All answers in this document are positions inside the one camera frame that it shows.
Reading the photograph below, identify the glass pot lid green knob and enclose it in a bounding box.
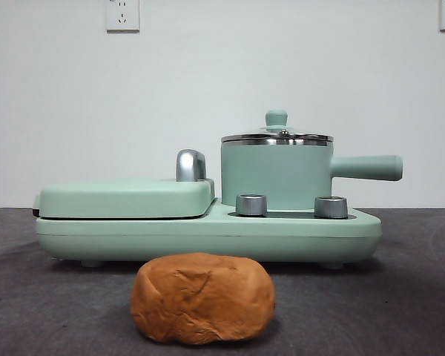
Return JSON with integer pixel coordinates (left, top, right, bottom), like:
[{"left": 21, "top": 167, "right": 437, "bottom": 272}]
[{"left": 220, "top": 109, "right": 334, "bottom": 146}]

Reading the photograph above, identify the brown potato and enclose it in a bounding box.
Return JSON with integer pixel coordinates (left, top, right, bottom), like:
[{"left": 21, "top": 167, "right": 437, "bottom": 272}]
[{"left": 129, "top": 251, "right": 276, "bottom": 346}]

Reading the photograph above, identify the silver control knob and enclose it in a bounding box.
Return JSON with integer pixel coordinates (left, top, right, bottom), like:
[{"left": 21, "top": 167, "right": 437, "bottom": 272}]
[
  {"left": 313, "top": 195, "right": 349, "bottom": 220},
  {"left": 235, "top": 193, "right": 268, "bottom": 217}
]

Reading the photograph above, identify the mint green breakfast machine base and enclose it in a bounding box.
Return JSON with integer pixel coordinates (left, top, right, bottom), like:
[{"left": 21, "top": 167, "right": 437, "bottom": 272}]
[{"left": 35, "top": 197, "right": 383, "bottom": 269}]

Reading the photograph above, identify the mint green hinged griddle cover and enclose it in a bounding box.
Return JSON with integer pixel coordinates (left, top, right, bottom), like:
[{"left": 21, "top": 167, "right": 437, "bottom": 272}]
[{"left": 31, "top": 177, "right": 217, "bottom": 220}]

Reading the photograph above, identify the chrome griddle cover handle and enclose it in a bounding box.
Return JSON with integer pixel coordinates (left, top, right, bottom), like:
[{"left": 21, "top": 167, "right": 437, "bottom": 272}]
[{"left": 175, "top": 148, "right": 209, "bottom": 183}]

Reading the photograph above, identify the mint green pot with handle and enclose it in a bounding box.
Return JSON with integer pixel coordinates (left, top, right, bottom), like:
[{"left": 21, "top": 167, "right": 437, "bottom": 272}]
[{"left": 220, "top": 140, "right": 404, "bottom": 208}]

